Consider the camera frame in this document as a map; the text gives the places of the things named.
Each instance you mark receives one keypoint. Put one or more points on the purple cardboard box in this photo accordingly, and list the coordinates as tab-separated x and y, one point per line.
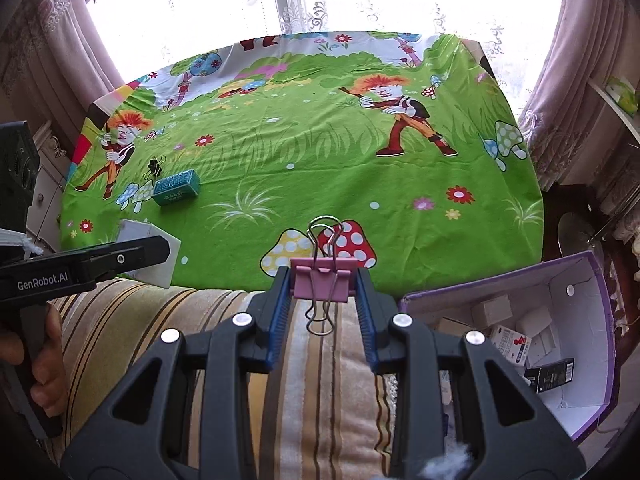
585	320

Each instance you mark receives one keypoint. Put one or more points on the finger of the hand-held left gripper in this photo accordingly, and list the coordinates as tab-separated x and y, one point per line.
130	257

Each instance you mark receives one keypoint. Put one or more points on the tall white box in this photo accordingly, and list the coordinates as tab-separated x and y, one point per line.
145	230

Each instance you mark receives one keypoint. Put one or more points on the black box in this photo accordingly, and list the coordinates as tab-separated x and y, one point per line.
550	374

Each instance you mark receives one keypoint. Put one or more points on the white dresser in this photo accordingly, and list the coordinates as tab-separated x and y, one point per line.
50	185

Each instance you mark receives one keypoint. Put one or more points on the small white cardboard box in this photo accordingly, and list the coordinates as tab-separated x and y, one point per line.
542	350
532	322

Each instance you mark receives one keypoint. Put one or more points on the pink curtain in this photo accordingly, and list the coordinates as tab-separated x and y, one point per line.
40	50
575	85

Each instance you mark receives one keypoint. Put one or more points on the green and white packet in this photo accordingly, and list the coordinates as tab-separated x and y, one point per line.
622	92

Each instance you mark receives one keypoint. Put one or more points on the white lace curtain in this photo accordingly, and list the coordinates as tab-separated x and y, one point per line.
300	15

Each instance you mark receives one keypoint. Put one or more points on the dark wooden furniture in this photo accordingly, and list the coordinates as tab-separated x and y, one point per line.
565	200

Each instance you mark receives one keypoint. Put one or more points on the pink binder clip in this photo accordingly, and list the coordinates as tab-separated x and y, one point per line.
320	280

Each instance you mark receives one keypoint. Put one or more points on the person's left hand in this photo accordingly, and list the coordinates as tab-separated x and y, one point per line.
52	370

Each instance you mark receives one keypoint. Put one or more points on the white shelf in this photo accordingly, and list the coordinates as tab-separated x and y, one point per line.
625	125

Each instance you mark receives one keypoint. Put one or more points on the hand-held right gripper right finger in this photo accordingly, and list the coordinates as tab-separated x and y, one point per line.
365	320

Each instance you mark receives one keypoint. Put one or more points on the black binder clip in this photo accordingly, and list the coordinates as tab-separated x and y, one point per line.
154	169

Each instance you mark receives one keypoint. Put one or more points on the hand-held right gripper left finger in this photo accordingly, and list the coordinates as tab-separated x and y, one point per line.
277	325

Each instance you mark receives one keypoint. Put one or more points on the green cartoon printed blanket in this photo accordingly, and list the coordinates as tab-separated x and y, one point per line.
325	160

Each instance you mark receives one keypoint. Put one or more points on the white box with red label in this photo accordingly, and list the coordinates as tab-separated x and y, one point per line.
510	345

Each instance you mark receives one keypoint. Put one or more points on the striped plush blanket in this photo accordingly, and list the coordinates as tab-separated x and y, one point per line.
150	310

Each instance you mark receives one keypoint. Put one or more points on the teal box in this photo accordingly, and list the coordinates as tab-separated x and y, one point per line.
175	187

